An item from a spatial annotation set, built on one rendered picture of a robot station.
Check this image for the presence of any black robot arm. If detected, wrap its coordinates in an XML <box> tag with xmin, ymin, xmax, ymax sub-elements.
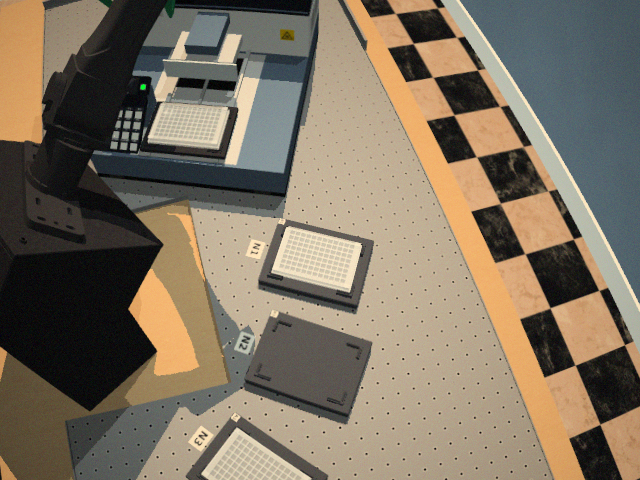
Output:
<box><xmin>21</xmin><ymin>0</ymin><xmax>168</xmax><ymax>242</ymax></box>

